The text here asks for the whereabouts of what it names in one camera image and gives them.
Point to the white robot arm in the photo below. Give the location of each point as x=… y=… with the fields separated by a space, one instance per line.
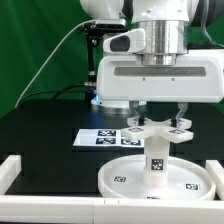
x=147 y=58

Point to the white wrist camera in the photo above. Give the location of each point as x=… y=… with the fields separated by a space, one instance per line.
x=133 y=41

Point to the black camera on stand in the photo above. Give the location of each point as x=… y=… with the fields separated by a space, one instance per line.
x=95 y=30

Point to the white round table top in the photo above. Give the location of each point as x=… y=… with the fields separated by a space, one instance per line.
x=127 y=177

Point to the white frame right block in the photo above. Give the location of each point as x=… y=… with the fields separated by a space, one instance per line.
x=216 y=171

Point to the white marker sheet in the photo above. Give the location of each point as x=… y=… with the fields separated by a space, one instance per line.
x=104 y=138

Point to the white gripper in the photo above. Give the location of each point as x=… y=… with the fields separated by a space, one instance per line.
x=196 y=77

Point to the white frame front bar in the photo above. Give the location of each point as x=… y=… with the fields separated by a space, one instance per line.
x=72 y=210

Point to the white frame left block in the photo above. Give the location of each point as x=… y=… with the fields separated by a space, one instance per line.
x=9 y=170

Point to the white cross table base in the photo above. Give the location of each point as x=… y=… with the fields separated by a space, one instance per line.
x=150 y=128

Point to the white frame block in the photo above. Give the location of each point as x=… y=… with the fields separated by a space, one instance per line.
x=9 y=170
x=216 y=171

